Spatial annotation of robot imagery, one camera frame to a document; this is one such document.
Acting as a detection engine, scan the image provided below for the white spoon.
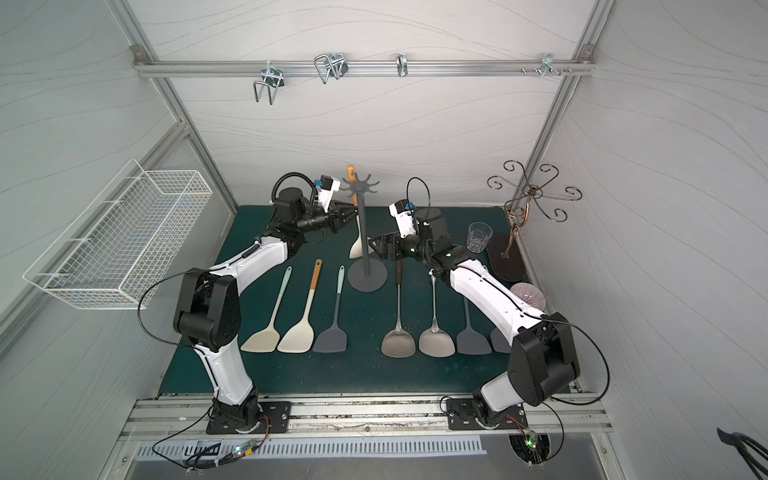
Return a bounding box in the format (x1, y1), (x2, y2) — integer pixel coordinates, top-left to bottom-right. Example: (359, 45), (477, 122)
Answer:
(346, 164), (368, 260)
(277, 259), (323, 354)

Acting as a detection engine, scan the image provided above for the steel turner wood handle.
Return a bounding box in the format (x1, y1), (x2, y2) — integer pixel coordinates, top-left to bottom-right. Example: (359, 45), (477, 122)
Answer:
(381, 260), (416, 359)

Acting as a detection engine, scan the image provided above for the grey spatula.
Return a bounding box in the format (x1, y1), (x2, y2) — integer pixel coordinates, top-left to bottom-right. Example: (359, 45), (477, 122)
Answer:
(312, 265), (347, 354)

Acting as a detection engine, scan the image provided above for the grey spatula mint handle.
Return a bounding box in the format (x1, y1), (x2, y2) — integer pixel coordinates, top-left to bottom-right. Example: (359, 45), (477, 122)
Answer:
(490, 328), (511, 354)
(456, 297), (492, 356)

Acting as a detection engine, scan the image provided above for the cream spatula mint handle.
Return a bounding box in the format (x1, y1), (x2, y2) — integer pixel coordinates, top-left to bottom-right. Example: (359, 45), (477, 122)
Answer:
(240, 266), (293, 353)

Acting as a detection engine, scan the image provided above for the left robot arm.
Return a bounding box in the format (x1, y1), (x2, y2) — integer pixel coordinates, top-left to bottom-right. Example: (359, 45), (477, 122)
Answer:
(173, 172), (357, 433)

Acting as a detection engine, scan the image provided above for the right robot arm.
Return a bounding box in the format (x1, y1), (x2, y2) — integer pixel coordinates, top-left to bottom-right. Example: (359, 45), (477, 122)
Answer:
(369, 198), (582, 425)

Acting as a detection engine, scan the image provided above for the grey utensil rack stand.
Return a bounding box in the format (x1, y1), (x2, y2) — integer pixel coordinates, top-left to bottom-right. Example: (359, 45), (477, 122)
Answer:
(344, 165), (388, 293)

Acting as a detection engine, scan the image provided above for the green mat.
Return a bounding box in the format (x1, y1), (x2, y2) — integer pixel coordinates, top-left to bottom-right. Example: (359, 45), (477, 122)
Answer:
(158, 205), (571, 395)

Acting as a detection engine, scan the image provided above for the clear drinking glass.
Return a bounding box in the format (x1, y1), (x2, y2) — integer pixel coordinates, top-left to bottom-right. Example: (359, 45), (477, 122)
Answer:
(467, 222), (493, 254)

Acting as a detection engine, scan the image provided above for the copper mug tree stand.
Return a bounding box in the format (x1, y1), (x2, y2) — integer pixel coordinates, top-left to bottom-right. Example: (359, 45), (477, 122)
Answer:
(486, 160), (583, 283)

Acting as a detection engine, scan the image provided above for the striped ceramic bowl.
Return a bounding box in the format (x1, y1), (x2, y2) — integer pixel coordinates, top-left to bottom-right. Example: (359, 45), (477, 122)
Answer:
(510, 282), (547, 311)

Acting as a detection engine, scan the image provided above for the metal hook middle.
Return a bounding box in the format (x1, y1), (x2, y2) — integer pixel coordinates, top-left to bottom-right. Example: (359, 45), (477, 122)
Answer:
(313, 53), (349, 84)

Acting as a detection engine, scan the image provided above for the metal hook left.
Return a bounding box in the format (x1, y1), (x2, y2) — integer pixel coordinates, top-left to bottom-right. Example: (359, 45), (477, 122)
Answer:
(253, 65), (285, 105)

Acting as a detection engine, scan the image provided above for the metal hook small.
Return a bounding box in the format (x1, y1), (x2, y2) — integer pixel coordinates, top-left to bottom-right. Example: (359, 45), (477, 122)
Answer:
(395, 53), (408, 78)

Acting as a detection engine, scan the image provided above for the metal hook right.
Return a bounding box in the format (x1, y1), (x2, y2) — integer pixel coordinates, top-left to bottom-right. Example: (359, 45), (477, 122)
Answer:
(520, 54), (574, 77)

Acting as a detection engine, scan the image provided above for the white vent strip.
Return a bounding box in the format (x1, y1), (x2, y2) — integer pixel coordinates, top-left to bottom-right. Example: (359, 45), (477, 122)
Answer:
(133, 435), (487, 461)

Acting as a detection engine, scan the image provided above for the black object at corner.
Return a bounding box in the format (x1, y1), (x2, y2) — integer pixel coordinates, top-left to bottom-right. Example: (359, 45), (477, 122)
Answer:
(717, 428), (768, 480)

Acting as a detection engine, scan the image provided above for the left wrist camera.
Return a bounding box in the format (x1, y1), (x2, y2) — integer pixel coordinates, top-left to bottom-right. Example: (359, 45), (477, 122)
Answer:
(315, 175), (340, 213)

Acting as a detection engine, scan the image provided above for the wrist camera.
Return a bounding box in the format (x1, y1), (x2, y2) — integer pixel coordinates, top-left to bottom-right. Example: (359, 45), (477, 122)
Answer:
(388, 199), (417, 238)
(315, 175), (340, 213)

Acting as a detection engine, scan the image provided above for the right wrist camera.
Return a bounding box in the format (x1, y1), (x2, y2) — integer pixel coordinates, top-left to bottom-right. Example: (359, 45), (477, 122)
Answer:
(388, 199), (417, 238)

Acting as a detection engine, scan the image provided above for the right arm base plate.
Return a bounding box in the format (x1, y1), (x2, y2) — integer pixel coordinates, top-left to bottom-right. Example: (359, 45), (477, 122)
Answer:
(439, 396), (528, 431)

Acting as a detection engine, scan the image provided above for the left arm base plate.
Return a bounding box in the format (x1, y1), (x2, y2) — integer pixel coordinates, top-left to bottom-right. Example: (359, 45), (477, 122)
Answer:
(206, 400), (293, 435)

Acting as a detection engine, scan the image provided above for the white wire basket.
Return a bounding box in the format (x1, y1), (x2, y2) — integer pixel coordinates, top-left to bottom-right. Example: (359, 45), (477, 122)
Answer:
(22, 159), (212, 310)

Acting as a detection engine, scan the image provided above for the aluminium front rail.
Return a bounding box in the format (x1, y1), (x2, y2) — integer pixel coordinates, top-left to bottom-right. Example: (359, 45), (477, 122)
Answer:
(118, 394), (614, 441)

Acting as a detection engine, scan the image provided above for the aluminium rail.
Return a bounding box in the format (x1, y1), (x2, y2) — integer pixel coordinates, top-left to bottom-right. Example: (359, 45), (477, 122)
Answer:
(134, 48), (596, 79)
(118, 394), (614, 441)

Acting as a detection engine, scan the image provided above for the aluminium top rail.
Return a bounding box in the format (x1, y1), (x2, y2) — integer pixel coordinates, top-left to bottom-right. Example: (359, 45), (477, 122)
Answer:
(134, 48), (596, 79)

